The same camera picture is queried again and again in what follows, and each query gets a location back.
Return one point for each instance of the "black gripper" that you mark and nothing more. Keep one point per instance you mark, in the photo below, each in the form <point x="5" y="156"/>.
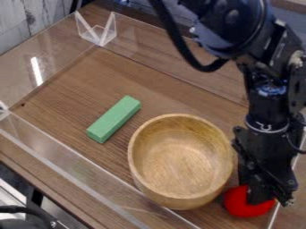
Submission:
<point x="267" y="148"/>

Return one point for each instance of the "red plush strawberry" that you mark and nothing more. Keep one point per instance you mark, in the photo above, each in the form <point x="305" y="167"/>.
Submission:
<point x="237" y="205"/>

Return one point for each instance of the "wooden bowl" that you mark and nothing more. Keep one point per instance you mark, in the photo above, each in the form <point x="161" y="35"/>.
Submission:
<point x="181" y="160"/>

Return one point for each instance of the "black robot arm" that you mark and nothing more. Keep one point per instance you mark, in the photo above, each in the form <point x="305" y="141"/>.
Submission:
<point x="240" y="30"/>

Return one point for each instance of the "green rectangular block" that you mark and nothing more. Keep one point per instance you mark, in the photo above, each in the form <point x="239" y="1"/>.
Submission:
<point x="106" y="125"/>

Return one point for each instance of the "black metal table frame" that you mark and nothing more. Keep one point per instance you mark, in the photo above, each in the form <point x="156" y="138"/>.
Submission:
<point x="50" y="215"/>

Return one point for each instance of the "clear acrylic tray wall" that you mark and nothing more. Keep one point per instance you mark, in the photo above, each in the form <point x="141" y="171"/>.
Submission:
<point x="85" y="188"/>

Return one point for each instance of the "clear acrylic corner bracket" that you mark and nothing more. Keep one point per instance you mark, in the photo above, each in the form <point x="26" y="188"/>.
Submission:
<point x="98" y="35"/>

